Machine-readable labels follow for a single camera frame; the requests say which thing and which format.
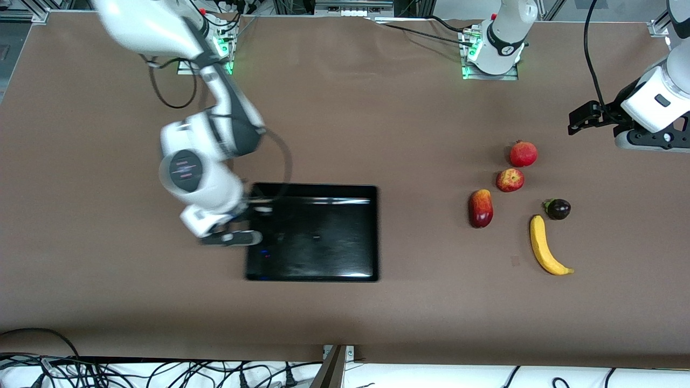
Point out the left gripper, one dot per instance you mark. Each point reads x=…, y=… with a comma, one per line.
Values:
x=607, y=116

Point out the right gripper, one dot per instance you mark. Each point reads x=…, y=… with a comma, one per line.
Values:
x=244, y=215

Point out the black rectangular tray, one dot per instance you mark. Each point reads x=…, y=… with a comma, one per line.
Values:
x=323, y=242

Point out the red yellow apple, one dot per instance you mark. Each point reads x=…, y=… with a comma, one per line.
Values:
x=510, y=180

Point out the yellow banana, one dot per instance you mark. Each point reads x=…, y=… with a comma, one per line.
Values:
x=539, y=242

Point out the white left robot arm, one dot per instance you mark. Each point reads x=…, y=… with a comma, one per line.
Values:
x=506, y=32

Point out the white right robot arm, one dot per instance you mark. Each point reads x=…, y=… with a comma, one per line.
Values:
x=188, y=172

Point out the red pomegranate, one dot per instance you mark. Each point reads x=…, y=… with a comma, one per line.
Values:
x=523, y=154

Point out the brown table cover sheet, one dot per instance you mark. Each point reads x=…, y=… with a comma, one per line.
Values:
x=161, y=302

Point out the red yellow mango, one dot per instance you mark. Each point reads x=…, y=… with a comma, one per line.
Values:
x=481, y=209

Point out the white power strip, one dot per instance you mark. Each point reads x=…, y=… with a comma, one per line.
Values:
x=353, y=12

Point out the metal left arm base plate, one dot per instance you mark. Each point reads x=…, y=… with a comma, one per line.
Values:
x=488, y=77

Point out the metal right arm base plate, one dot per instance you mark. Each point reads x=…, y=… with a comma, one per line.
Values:
x=229, y=48

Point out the metal table post bracket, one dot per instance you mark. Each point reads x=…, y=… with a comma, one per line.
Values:
x=331, y=372

